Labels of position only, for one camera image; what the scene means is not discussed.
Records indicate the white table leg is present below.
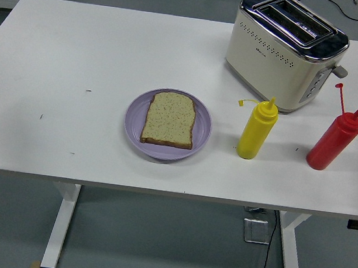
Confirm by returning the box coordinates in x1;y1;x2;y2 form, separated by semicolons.
272;210;313;268
39;180;82;268

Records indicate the red squeeze bottle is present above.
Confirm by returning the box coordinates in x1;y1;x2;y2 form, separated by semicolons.
304;80;358;175

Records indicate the bread slice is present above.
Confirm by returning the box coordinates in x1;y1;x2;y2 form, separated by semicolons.
139;89;200;151

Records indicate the yellow squeeze bottle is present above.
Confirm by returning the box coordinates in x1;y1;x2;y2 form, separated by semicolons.
230;92;281;163

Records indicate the black power cable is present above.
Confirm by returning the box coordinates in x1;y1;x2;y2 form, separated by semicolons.
257;208;280;268

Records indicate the purple plate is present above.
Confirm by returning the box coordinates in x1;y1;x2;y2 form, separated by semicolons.
120;83;217;166

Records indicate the metal floor socket plate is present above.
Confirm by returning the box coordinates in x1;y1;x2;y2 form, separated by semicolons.
240;217;274;246

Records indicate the cream and chrome toaster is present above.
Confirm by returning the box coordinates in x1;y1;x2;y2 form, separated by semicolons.
219;0;357;121

